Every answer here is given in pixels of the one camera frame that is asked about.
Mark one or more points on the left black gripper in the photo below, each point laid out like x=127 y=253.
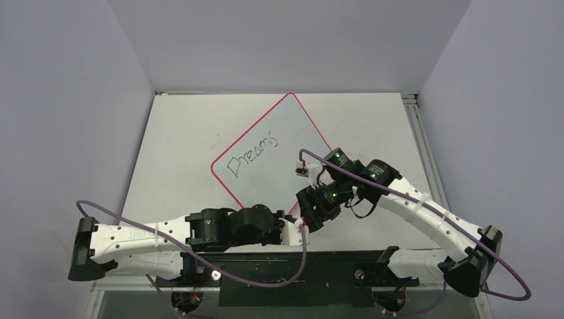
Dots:
x=277 y=240

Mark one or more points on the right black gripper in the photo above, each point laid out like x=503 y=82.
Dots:
x=308 y=198

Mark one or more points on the pink-framed whiteboard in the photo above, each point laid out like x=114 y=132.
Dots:
x=259 y=167

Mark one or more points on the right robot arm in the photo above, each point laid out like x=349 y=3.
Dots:
x=466 y=253

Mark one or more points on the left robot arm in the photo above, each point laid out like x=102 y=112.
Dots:
x=158 y=248

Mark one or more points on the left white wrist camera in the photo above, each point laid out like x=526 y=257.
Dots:
x=294 y=232

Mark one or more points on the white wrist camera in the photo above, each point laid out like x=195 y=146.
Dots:
x=294 y=232
x=311 y=171

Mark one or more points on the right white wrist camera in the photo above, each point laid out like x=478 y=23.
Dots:
x=311 y=171

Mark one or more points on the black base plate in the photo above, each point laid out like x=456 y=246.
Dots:
x=341 y=277

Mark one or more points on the aluminium rail right side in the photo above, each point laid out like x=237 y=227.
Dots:
x=434 y=180

